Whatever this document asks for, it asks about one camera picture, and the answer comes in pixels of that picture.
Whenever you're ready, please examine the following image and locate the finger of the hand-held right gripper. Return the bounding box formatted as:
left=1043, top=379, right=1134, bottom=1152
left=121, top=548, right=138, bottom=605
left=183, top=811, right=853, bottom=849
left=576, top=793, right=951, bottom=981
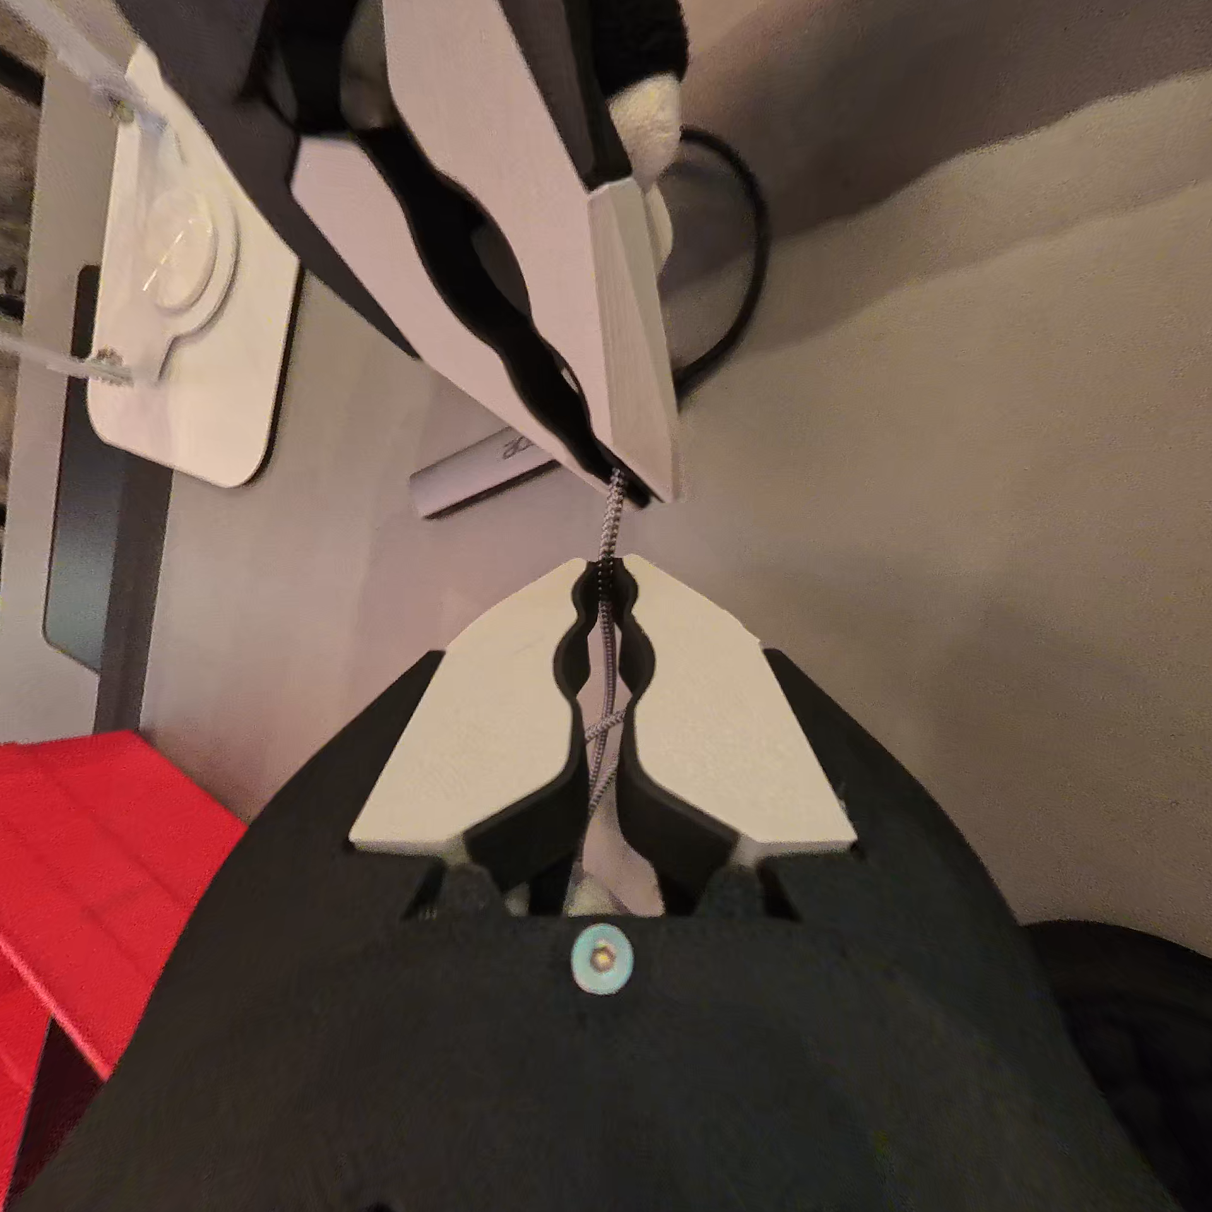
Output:
left=379, top=0, right=683, bottom=508
left=288, top=137, right=630, bottom=486

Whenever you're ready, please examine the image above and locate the person's right hand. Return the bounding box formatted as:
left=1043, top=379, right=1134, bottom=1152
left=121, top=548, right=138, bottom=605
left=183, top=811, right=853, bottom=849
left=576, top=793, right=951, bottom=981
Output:
left=602, top=72, right=687, bottom=258

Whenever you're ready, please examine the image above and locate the grey usb hub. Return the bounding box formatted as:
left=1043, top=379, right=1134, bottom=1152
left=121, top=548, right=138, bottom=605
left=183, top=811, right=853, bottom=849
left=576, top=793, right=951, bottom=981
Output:
left=408, top=125, right=778, bottom=523

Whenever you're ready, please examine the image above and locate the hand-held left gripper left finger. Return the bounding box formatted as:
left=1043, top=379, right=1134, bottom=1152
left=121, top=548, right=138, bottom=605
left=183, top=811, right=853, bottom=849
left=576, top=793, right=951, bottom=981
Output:
left=355, top=556, right=596, bottom=895

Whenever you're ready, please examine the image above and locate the grey braided cable silver plug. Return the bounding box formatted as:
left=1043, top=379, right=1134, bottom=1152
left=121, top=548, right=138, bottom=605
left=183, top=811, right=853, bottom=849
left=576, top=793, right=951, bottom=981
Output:
left=578, top=465, right=636, bottom=835

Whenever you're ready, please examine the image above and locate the dark cloth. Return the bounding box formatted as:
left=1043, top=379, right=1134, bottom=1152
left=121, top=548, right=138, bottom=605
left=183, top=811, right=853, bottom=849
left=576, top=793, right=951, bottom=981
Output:
left=1023, top=919, right=1212, bottom=1160

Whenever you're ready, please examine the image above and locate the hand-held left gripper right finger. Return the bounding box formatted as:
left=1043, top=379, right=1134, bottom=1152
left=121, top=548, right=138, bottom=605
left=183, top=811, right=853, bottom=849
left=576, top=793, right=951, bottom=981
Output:
left=612, top=556, right=853, bottom=895

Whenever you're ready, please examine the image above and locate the red plastic bin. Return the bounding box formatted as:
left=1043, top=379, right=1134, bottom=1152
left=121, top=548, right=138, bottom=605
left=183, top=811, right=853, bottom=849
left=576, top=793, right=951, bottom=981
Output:
left=0, top=731, right=251, bottom=1141

